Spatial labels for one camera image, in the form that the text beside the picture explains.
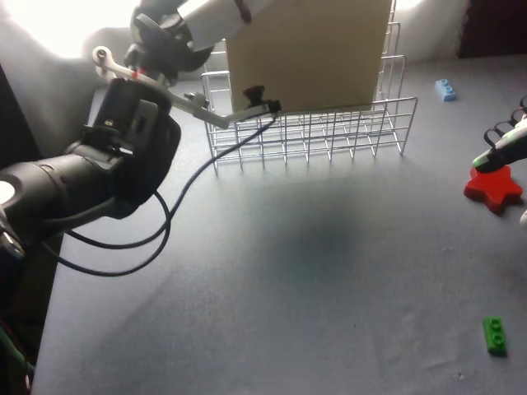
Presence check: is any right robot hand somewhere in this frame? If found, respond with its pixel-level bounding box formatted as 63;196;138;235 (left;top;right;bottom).
472;95;527;227

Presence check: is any beige paperback book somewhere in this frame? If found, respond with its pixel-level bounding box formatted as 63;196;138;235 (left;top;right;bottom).
225;0;392;113

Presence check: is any red star block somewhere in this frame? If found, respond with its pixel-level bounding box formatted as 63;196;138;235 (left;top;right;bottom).
464;164;524;216

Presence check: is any blue toy block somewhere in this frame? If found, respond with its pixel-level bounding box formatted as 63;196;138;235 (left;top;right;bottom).
435;78;459;102

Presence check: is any green toy block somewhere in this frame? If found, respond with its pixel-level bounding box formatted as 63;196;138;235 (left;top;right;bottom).
482;315;508;358

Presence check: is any white backdrop cloth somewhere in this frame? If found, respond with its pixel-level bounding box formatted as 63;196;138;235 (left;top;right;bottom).
0;0;470;95

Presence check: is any white wire rack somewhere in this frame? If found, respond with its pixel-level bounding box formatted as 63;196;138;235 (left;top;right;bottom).
200;0;419;176

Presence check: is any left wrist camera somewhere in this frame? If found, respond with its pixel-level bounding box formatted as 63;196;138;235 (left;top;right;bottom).
242;85;282;113

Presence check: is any black left camera cable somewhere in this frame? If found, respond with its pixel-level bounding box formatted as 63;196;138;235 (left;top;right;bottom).
40;109;277;276

